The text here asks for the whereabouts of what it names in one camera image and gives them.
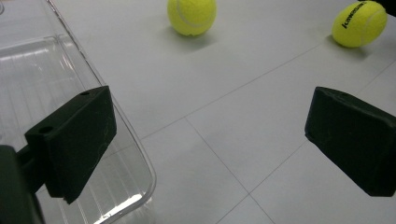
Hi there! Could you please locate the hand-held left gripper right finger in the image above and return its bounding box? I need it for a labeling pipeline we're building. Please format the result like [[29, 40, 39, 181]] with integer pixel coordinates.
[[304, 86, 396, 198]]

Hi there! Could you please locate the plain yellow tennis ball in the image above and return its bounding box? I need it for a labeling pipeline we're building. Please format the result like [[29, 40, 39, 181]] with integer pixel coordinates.
[[166, 0, 218, 37]]

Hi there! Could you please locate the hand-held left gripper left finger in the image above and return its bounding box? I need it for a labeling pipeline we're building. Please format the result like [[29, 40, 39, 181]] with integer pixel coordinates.
[[17, 86, 118, 204]]

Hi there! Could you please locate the clear plastic container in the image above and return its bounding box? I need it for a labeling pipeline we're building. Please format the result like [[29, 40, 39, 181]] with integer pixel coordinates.
[[0, 0, 157, 224]]

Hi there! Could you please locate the yellow tennis ball black print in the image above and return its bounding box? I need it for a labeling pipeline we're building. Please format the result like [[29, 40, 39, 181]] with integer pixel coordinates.
[[331, 0, 389, 49]]

